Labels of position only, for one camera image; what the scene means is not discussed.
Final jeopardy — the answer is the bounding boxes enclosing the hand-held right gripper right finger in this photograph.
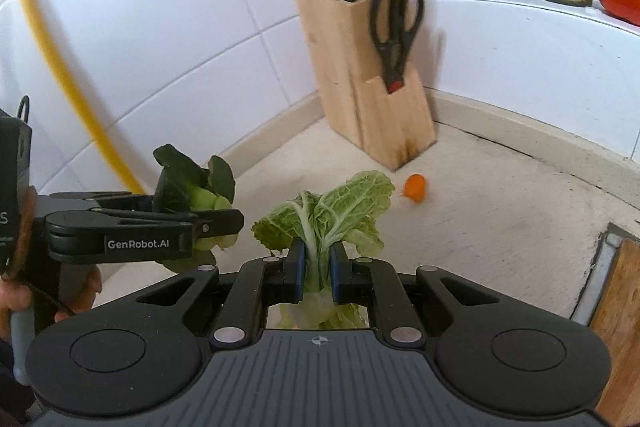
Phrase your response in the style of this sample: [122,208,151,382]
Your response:
[330,241,506,350]

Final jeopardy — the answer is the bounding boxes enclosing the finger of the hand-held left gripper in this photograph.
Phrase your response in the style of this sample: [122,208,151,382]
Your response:
[100,208,246,240]
[50,192,158,210]

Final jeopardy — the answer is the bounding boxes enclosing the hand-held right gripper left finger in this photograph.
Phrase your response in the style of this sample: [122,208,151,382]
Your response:
[132,239,306,350]

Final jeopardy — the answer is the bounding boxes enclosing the small dark green bok choy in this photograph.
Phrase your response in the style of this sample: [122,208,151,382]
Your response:
[152,143,237,270]

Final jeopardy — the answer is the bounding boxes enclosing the napa cabbage leaf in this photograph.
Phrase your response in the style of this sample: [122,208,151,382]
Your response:
[251,170,397,333]

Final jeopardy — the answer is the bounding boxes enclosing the orange peel piece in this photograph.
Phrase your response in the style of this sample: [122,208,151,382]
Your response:
[401,173,429,204]

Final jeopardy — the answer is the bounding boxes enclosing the person's left hand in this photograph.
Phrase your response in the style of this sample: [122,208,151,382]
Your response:
[0,267,103,324]

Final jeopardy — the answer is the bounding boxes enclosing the yellow pipe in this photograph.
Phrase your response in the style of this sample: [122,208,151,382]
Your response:
[0,0,146,194]

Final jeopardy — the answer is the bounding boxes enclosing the wooden knife block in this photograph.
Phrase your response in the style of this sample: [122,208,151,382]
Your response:
[292,0,437,172]

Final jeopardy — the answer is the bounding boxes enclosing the black kitchen scissors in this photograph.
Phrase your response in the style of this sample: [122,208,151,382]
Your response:
[369,0,425,94]

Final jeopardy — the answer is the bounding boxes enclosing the metal tray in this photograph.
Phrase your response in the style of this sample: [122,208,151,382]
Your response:
[570,222,627,328]

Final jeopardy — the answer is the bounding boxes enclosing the wooden cutting board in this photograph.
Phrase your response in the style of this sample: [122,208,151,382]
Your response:
[589,239,640,424]

